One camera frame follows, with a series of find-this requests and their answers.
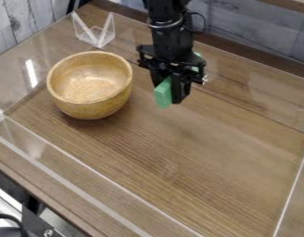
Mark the green rectangular block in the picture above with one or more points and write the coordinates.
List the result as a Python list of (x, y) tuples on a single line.
[(192, 69)]

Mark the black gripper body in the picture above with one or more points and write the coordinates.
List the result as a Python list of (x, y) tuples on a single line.
[(172, 44)]

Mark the round wooden bowl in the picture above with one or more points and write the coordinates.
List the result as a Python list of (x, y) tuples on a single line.
[(89, 84)]

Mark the black metal bracket with bolt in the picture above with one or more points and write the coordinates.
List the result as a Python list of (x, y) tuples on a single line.
[(35, 226)]

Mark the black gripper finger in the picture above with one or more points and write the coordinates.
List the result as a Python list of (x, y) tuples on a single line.
[(180, 87), (157, 76)]

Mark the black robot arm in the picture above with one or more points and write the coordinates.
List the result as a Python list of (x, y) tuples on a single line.
[(165, 10)]

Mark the clear acrylic corner bracket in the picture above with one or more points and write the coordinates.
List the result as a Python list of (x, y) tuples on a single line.
[(94, 36)]

